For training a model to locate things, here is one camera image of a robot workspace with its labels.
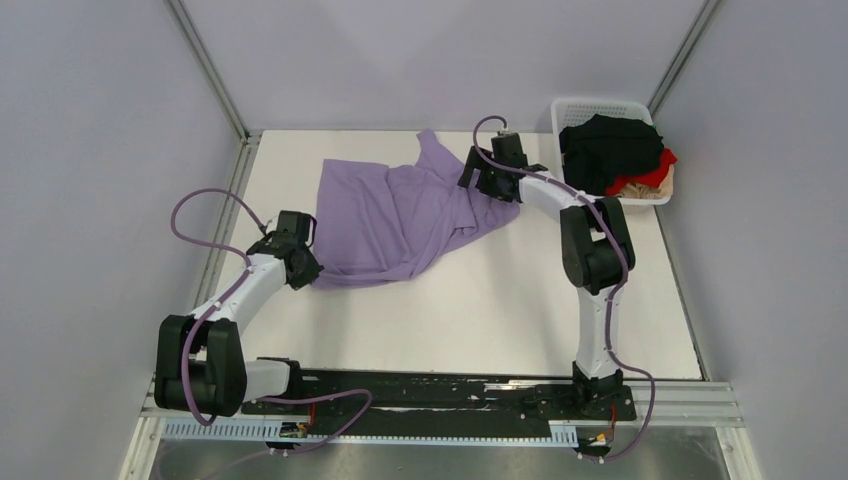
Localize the purple t shirt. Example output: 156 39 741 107
312 130 520 290

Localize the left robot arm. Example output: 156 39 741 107
153 211 323 425

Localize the white slotted cable duct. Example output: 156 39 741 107
160 418 579 448

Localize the white plastic laundry basket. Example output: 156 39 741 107
550 97 674 215

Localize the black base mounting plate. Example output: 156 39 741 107
242 369 637 436

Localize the beige t shirt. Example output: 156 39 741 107
617 165 675 200

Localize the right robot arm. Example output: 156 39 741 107
458 131 635 418

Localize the red t shirt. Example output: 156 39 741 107
606 148 678 197

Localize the black t shirt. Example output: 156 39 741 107
558 114 665 196

